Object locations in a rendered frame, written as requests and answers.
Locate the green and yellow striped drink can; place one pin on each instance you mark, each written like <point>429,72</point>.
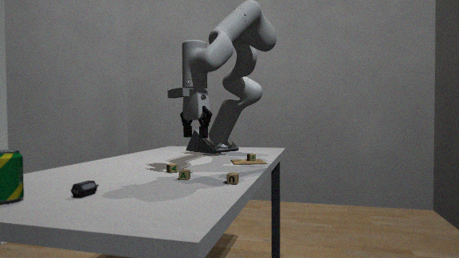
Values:
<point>11,176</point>

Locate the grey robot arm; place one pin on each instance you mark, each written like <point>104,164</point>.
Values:
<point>246,29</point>

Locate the tan letter block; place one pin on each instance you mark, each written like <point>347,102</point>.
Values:
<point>172,168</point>
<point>184,174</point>
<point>233,178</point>

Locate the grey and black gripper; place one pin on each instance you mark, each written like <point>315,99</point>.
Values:
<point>196,107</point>

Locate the small tan block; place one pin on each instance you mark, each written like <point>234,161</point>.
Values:
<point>251,157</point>

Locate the tan square mat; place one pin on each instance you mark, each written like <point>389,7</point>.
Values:
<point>246,162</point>

